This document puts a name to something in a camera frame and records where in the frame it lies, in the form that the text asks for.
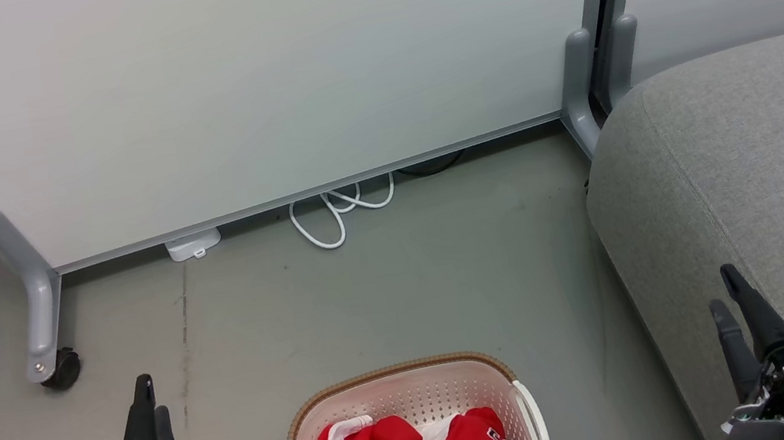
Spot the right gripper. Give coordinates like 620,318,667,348
695,255,784,440

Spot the grey fabric sofa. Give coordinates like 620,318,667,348
563,28,784,440

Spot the black caster wheel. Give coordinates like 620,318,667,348
35,345,86,394

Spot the grey partition leg with caster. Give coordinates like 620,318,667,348
0,197,79,391

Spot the white power adapter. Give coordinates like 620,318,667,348
163,226,225,266

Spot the white perforated laundry basket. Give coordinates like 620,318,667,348
266,339,551,440

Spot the large white partition panel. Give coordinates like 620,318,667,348
0,0,642,284

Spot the looped white cable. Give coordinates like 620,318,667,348
284,170,406,257

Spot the black floor cable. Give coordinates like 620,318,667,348
392,148,470,182

